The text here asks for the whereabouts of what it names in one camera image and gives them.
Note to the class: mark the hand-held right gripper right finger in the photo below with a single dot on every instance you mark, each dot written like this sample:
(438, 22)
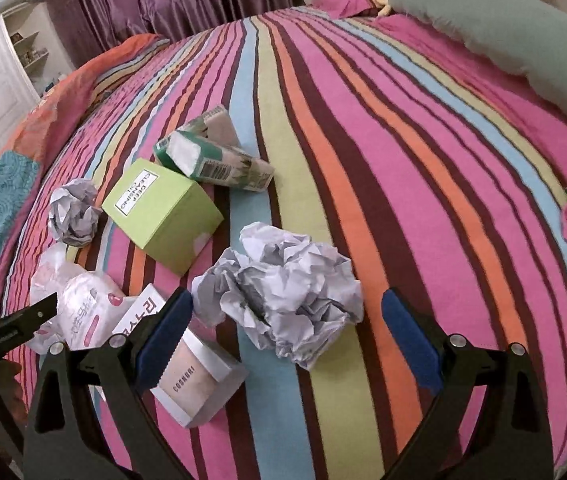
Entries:
(411, 340)

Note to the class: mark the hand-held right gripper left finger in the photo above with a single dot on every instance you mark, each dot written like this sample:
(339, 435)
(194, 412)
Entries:
(166, 332)

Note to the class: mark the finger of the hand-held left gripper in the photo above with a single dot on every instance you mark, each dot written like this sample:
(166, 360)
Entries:
(33, 316)

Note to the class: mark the light green cardboard box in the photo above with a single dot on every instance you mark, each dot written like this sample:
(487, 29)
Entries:
(163, 210)

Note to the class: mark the large white paper ball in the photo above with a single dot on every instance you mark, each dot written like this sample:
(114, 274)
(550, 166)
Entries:
(288, 290)

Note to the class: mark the green white tissue pack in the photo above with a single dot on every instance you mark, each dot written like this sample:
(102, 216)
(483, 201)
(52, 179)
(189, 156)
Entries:
(223, 162)

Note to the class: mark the clear plastic bottle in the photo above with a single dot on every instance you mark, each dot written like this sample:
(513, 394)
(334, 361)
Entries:
(216, 122)

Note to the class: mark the white box black lettering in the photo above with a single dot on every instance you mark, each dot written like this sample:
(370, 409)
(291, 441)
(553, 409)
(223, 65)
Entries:
(136, 312)

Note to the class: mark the clear plastic bag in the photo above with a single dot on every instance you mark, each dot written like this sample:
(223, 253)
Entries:
(46, 270)

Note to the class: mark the white box pink label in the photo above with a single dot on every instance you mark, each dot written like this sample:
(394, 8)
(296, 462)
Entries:
(198, 375)

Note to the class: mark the white pink plastic packet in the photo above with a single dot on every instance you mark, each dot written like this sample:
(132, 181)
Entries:
(91, 310)

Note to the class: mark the small crumpled grey paper ball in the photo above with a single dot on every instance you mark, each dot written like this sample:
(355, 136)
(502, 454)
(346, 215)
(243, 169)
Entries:
(73, 212)

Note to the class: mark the striped colourful blanket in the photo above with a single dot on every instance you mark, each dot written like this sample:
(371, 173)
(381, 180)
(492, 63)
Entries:
(363, 160)

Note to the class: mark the orange teal patchwork quilt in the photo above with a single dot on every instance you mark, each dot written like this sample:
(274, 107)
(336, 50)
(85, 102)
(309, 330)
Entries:
(63, 90)

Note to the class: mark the pink bed sheet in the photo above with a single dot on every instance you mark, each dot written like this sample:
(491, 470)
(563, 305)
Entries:
(513, 105)

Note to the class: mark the green bolster pillow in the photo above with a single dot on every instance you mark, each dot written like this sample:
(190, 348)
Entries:
(488, 25)

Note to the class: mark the yellow plush toy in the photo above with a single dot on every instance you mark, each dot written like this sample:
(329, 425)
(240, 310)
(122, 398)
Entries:
(383, 7)

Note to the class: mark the pink pillow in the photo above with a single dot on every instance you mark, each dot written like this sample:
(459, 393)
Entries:
(348, 2)

